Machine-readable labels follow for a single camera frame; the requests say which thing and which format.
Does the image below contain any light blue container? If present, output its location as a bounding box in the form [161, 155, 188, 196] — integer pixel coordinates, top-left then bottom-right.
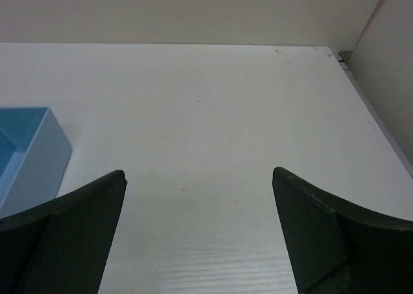
[1, 107, 72, 218]

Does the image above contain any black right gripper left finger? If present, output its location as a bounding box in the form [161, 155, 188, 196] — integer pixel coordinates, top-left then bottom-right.
[1, 170, 127, 293]

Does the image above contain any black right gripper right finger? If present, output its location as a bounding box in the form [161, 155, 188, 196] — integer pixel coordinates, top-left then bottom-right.
[272, 167, 412, 293]

